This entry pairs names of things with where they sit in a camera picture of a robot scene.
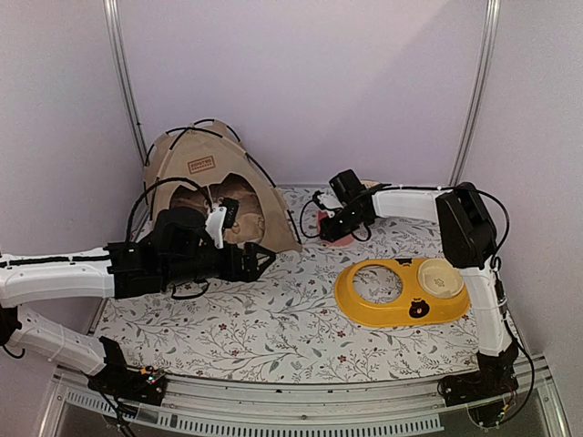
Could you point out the metal base rail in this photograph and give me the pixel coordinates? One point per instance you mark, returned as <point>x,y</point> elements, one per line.
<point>409,407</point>

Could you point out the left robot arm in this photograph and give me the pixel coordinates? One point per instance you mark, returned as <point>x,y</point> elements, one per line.
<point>184,246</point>

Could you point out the pale yellow pet bowl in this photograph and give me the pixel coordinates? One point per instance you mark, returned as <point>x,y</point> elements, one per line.
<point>438,278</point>

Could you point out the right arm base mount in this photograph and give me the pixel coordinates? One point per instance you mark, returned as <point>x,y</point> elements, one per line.
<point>495,376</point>

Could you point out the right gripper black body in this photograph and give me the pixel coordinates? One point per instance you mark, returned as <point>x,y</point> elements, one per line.
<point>345,226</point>

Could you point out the white and brown pillow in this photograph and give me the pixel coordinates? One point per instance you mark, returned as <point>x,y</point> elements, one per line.
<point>249,224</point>

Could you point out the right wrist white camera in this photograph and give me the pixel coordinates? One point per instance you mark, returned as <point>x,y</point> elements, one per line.
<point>326,201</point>

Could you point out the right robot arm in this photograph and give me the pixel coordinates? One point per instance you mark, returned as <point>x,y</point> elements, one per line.
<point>469,242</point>

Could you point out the right aluminium frame post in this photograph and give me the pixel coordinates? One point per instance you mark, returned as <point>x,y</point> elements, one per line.
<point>486,53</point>

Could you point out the aluminium frame post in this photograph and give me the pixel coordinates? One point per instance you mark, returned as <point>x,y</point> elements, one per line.
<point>486,53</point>
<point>114,31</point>

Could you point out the beige bird-print plate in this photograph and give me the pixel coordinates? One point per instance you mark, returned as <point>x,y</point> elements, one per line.
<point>370,183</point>

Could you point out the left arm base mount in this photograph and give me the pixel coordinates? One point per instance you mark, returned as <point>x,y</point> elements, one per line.
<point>146,385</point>

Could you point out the yellow double bowl holder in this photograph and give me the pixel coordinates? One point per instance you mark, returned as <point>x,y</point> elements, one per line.
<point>385,293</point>

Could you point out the left aluminium frame post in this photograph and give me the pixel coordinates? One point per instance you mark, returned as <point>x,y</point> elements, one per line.
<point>114,31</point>

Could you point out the black flexible tent pole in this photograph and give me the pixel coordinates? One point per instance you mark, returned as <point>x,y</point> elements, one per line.
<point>224,129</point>

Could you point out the beige fabric pet tent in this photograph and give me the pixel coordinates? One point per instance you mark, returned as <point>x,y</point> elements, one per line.
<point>214,158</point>

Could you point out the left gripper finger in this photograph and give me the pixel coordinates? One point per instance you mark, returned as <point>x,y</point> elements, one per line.
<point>259,264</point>
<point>257,251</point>

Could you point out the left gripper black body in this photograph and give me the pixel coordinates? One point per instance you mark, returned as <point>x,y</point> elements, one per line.
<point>234,272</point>

